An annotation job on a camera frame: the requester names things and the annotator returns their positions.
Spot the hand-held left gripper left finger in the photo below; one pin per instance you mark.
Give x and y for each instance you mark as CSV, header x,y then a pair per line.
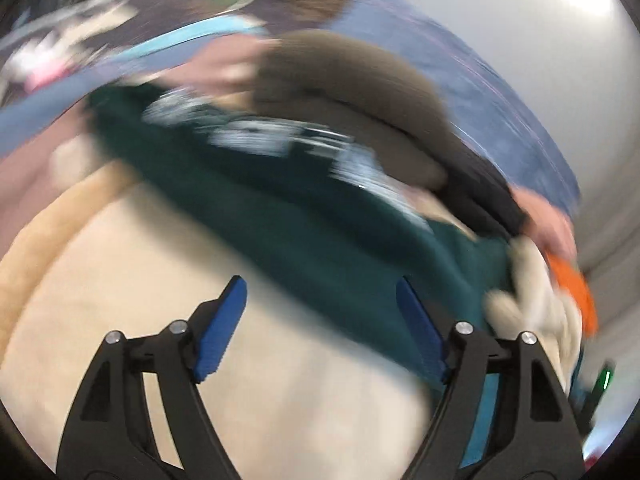
x,y
222,330

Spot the dark patterned blanket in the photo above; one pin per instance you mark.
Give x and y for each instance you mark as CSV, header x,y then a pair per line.
x,y
200,5

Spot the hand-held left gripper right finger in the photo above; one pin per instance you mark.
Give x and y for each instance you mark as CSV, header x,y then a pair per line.
x,y
417,325

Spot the orange cloth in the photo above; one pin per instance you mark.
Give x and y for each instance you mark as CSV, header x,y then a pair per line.
x,y
575,295

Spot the cream fluffy garment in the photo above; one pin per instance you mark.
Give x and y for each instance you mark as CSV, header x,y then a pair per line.
x,y
535,290

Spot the pale pink cloth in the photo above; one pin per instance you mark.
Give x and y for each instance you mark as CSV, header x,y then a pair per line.
x,y
225,60

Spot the cream blanket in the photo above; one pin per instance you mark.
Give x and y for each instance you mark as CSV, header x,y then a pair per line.
x,y
250,410

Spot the blue plaid bed sheet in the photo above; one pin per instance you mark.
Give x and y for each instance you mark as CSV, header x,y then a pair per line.
x,y
490,85

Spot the black garment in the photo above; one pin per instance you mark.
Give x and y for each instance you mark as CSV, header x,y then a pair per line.
x,y
480,190

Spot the pink fleece garment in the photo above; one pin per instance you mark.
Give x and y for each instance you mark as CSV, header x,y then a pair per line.
x,y
547,225

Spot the dark green printed sweater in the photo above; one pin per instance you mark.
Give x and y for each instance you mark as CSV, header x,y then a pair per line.
x,y
300,220

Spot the brown fleece garment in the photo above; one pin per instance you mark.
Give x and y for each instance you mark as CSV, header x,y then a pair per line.
x,y
340,85

